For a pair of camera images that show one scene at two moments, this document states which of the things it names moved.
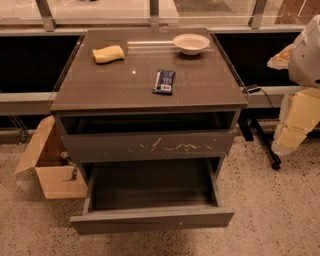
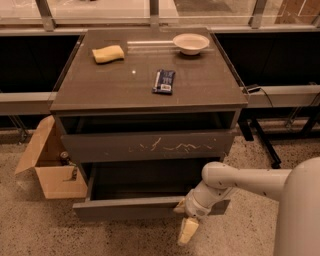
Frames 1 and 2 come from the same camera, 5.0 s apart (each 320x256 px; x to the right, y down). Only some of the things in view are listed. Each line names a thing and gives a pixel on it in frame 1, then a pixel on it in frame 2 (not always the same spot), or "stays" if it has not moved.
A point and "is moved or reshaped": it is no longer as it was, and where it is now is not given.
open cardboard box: (56, 180) stays
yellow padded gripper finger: (280, 61) → (192, 208)
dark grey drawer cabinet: (131, 105) stays
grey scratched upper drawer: (149, 146) stays
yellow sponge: (108, 54) stays
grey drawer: (149, 195) is moved or reshaped
